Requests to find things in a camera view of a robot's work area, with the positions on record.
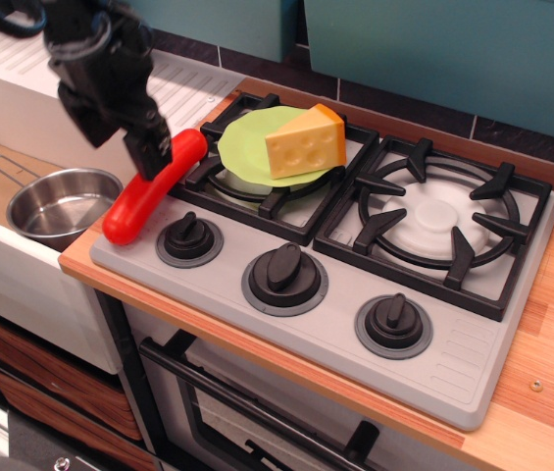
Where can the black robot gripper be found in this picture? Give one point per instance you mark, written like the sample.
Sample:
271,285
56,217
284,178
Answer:
103,78

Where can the black oven door handle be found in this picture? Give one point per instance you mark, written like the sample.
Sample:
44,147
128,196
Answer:
192,378

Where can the black middle stove knob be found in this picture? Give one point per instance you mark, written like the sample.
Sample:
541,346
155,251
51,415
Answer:
285,282

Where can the black left stove knob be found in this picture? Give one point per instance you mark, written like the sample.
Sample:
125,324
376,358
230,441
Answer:
189,242

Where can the small stainless steel pot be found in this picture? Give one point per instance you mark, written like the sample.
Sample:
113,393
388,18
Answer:
56,209

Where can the black right burner grate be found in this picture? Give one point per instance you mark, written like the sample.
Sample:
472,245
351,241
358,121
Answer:
460,231

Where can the wooden drawer fronts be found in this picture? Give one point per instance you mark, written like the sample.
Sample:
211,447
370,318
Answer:
81,402

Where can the white toy sink unit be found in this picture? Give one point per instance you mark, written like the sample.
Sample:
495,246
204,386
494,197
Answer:
37,138

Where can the black burner grate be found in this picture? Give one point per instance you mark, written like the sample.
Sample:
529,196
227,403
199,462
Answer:
460,231
292,211

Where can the red toy sausage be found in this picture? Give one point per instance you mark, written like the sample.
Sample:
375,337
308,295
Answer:
132,209

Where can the grey toy stove top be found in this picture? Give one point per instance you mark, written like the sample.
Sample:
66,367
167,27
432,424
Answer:
452,380

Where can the yellow toy cheese wedge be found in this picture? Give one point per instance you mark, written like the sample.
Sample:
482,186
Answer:
314,141

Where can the black stove knob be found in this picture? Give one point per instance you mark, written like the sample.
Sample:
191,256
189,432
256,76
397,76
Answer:
285,282
393,327
189,242

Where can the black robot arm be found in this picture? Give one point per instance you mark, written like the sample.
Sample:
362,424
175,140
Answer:
67,19

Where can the black right stove knob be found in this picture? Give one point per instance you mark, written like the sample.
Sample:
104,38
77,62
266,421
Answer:
393,327

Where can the light green plastic plate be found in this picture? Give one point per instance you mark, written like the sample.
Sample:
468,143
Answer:
243,150

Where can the black left burner grate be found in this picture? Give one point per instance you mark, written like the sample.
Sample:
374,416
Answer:
292,211

